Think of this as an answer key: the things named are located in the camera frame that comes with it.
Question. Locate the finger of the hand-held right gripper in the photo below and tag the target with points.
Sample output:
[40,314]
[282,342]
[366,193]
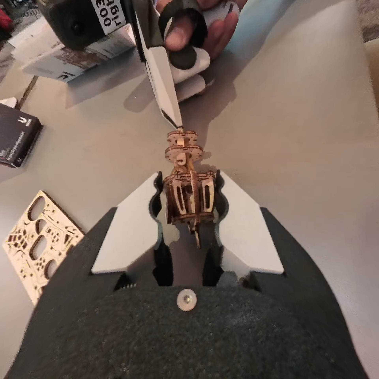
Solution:
[161,77]

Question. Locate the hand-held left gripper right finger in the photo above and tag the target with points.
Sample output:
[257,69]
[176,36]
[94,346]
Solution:
[248,234]

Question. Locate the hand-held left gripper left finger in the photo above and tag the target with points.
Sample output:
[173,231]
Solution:
[130,231]

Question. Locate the wooden model assembly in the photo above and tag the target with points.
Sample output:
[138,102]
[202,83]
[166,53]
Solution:
[189,195]

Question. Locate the white model kit box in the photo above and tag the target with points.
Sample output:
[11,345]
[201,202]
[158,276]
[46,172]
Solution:
[88,56]

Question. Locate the laser-cut plywood parts sheet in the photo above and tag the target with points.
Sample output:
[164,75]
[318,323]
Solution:
[32,234]

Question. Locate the person's right hand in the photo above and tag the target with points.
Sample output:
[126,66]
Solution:
[220,32]

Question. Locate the black cardboard box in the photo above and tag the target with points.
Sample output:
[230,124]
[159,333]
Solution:
[16,136]

